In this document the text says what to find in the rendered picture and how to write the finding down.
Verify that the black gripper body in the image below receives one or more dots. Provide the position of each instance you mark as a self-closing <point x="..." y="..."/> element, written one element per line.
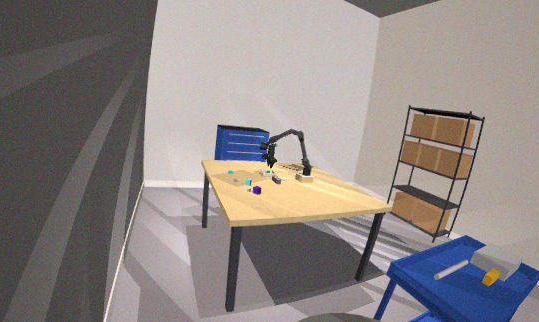
<point x="272" y="158"/>

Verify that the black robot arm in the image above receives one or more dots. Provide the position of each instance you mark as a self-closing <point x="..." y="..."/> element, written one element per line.
<point x="263" y="146"/>

